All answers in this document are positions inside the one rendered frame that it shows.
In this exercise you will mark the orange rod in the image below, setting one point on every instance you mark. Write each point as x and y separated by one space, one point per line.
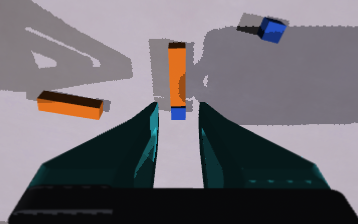
70 105
177 73

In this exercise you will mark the blue cube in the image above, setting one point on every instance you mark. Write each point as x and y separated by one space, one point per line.
271 30
178 112

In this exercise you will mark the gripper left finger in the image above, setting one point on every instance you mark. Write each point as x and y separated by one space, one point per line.
111 157

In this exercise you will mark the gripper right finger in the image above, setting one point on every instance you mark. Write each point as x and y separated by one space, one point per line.
249 160

